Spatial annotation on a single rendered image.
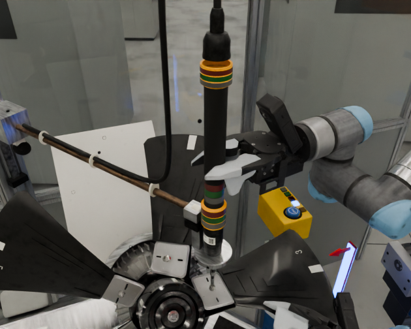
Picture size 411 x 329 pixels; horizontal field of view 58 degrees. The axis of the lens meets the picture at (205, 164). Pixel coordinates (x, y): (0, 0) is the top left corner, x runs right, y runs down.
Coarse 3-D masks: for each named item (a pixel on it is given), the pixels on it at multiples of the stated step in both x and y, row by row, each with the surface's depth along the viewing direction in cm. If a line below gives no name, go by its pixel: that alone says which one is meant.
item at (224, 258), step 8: (192, 200) 67; (184, 208) 65; (184, 216) 66; (192, 216) 64; (192, 224) 65; (200, 224) 65; (192, 232) 67; (200, 232) 66; (192, 240) 68; (200, 240) 67; (224, 240) 70; (200, 248) 68; (224, 248) 69; (200, 256) 67; (208, 256) 67; (224, 256) 67; (200, 264) 67; (208, 264) 66; (216, 264) 66; (224, 264) 66
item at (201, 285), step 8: (216, 272) 79; (192, 280) 77; (200, 280) 77; (216, 280) 77; (200, 288) 75; (208, 288) 75; (216, 288) 75; (224, 288) 75; (208, 296) 73; (216, 296) 73; (224, 296) 73; (208, 304) 71; (216, 304) 71; (224, 304) 72
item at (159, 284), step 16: (144, 272) 78; (160, 288) 66; (176, 288) 67; (192, 288) 68; (144, 304) 65; (160, 304) 66; (176, 304) 68; (192, 304) 68; (144, 320) 65; (160, 320) 66; (192, 320) 68
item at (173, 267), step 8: (160, 248) 76; (168, 248) 74; (176, 248) 73; (184, 248) 72; (176, 256) 73; (184, 256) 72; (152, 264) 75; (160, 264) 74; (168, 264) 73; (176, 264) 72; (184, 264) 71; (160, 272) 74; (168, 272) 73; (176, 272) 72; (184, 272) 71
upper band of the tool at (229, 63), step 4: (204, 60) 49; (228, 60) 49; (200, 64) 48; (204, 64) 50; (208, 64) 50; (212, 64) 50; (216, 64) 50; (220, 64) 50; (224, 64) 50; (228, 64) 50; (232, 64) 48; (204, 68) 47; (208, 68) 47; (212, 68) 46; (216, 68) 46; (220, 68) 46; (224, 68) 47; (228, 68) 47; (200, 72) 48; (212, 76) 47; (216, 76) 47; (220, 76) 47; (204, 80) 48; (228, 80) 48; (212, 88) 48; (216, 88) 48; (220, 88) 48
